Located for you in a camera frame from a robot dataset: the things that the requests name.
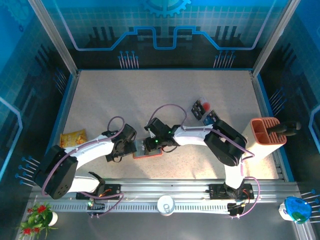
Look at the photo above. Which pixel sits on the white lidded cup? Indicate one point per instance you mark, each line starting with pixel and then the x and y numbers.
pixel 166 205

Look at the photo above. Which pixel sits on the aluminium frame post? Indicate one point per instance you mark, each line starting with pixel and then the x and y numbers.
pixel 273 37
pixel 55 37

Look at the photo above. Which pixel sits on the yellow snack bag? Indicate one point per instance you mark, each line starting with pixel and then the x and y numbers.
pixel 72 138

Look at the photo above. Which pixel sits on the black card with white dots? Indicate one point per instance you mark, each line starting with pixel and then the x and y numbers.
pixel 197 110

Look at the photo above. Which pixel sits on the small black controller board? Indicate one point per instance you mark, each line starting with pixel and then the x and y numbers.
pixel 95 208
pixel 235 210

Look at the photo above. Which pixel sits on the potted plant with red flowers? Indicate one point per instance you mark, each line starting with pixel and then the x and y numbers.
pixel 37 217

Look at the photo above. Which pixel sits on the aluminium mounting rail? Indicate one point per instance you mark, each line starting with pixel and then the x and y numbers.
pixel 175 187

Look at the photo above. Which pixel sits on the orange white utensil holder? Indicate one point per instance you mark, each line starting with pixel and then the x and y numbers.
pixel 262 152

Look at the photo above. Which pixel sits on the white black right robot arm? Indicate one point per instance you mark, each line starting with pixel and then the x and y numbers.
pixel 192 136

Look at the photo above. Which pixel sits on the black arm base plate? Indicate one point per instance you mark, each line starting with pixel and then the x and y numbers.
pixel 115 190
pixel 215 191

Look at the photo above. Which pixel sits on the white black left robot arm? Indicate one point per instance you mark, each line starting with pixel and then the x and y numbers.
pixel 92 147

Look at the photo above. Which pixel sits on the blue card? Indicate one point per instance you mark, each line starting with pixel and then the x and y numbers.
pixel 210 119

